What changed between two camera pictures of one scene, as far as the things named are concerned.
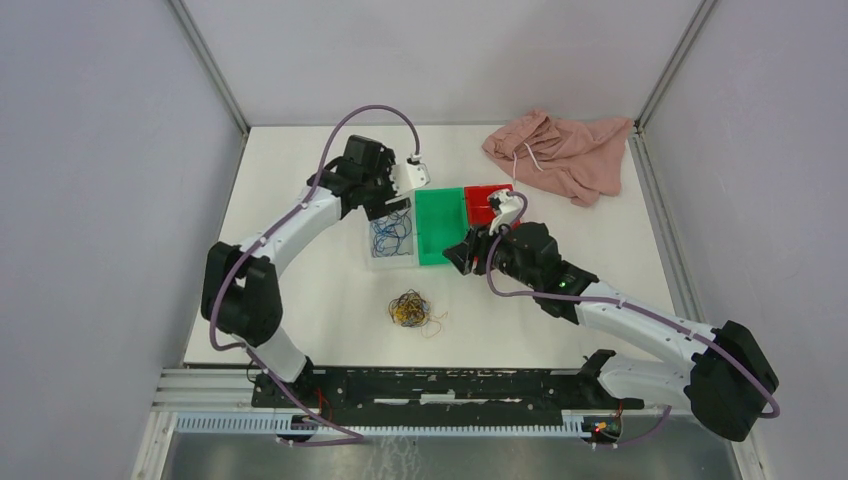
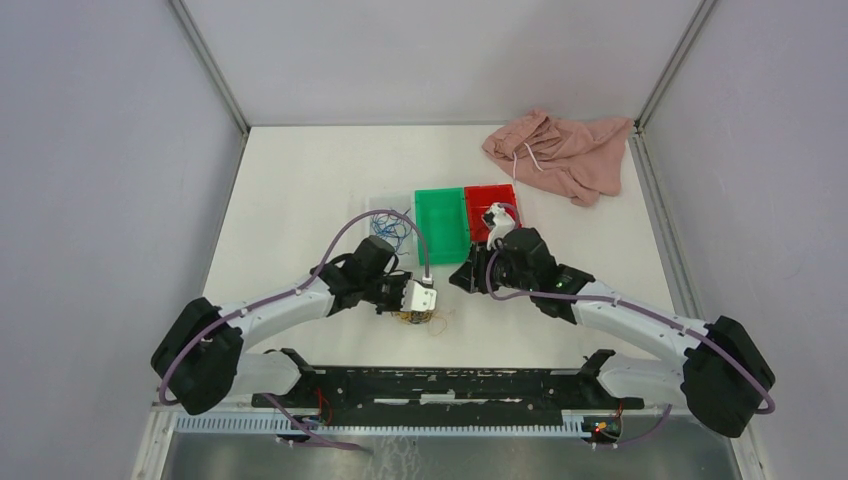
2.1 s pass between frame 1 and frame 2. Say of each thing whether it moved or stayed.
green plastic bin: stayed
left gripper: moved
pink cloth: stayed
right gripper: moved
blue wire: stayed
